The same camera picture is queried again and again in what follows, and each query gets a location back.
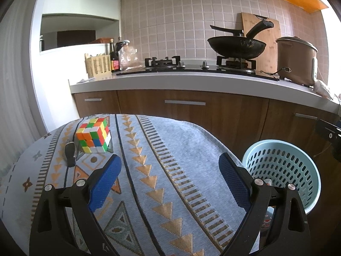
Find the multicoloured puzzle cube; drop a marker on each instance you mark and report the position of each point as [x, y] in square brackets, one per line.
[93, 134]

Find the clear plastic bag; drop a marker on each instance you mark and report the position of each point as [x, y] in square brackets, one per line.
[130, 58]

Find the light blue plastic wastebasket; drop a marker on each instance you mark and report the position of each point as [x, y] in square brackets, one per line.
[282, 160]

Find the dark sauce bottle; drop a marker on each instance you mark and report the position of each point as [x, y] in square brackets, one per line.
[115, 58]

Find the white kitchen countertop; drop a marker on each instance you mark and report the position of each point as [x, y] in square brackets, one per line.
[186, 81]

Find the wooden cutting board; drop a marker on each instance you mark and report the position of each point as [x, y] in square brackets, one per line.
[271, 56]

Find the woven utensil basket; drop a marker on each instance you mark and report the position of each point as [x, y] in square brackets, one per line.
[98, 66]

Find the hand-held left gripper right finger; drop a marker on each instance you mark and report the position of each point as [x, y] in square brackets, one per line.
[235, 184]

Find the black gas stove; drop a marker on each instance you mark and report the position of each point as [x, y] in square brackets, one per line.
[191, 68]

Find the black wok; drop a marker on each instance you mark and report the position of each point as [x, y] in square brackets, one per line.
[234, 46]

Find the wooden kitchen cabinet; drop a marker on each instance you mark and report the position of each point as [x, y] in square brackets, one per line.
[234, 117]

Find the patterned grey tablecloth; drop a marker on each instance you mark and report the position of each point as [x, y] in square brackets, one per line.
[165, 165]

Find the brown rice cooker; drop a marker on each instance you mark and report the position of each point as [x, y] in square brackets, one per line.
[295, 61]

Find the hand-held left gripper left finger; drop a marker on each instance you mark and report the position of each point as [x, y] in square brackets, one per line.
[104, 184]

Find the white cloth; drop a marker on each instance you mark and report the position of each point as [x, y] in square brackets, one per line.
[322, 88]

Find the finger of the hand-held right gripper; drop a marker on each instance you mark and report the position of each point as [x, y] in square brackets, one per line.
[329, 134]

